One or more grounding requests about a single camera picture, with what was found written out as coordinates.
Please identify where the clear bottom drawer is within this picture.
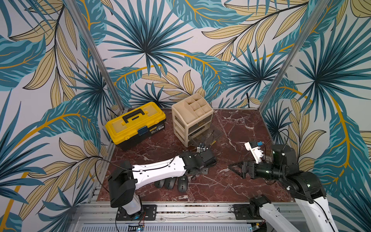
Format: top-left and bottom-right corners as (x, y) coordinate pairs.
(188, 124), (222, 147)

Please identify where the beige drawer organizer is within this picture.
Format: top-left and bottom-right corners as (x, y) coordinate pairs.
(172, 93), (214, 147)

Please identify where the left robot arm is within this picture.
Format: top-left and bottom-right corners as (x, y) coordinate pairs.
(108, 150), (216, 216)

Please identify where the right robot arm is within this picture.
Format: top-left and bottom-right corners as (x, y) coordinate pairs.
(228, 142), (338, 232)

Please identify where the yellow black toolbox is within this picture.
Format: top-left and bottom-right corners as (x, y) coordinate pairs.
(105, 102), (166, 151)

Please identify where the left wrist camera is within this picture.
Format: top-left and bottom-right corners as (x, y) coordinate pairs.
(197, 143), (208, 153)

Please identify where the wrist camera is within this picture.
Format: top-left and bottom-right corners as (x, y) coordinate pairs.
(197, 143), (208, 153)
(244, 141), (264, 164)

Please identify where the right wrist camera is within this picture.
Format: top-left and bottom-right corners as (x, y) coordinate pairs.
(244, 141), (264, 164)

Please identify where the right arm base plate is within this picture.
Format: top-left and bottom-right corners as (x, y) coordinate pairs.
(232, 204), (262, 220)

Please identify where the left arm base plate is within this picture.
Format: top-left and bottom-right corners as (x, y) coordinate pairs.
(115, 203), (157, 221)

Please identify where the right corner aluminium post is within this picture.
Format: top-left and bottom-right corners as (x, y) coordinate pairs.
(259, 0), (329, 113)

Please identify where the corner aluminium post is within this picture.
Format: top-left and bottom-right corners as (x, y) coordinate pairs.
(259, 0), (329, 113)
(65, 0), (125, 113)

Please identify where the aluminium front rail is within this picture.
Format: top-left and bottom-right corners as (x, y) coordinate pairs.
(68, 201), (293, 232)

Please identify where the left corner aluminium post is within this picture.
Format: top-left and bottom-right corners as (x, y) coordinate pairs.
(65, 0), (125, 113)

